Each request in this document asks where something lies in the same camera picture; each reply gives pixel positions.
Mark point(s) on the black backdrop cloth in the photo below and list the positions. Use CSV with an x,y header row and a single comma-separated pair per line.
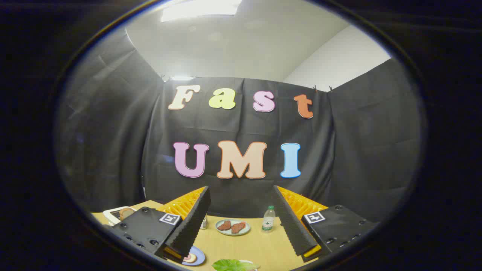
x,y
241,124

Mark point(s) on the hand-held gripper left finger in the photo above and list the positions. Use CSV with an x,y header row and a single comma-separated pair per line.
x,y
190,226

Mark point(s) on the clear water bottle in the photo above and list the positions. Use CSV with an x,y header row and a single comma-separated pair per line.
x,y
268,220

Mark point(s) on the blue plate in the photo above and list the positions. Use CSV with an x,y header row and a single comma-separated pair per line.
x,y
199,256

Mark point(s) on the plain bread slice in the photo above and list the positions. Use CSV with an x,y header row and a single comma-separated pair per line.
x,y
127,213

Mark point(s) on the pink ham slice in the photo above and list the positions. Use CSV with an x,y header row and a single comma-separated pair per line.
x,y
189,258

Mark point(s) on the ceiling light panel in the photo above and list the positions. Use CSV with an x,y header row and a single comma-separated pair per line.
x,y
199,8

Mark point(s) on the pale green plate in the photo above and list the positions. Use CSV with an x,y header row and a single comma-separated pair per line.
x,y
230,232

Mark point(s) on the brown meat patty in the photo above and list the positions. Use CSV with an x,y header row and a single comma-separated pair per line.
x,y
224,226
238,227

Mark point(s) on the white toaster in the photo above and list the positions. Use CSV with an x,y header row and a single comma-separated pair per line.
x,y
111,215

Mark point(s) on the green lettuce leaf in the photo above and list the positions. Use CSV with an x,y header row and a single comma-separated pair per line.
x,y
233,265

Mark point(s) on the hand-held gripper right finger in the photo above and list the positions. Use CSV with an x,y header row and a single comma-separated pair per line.
x,y
293,226

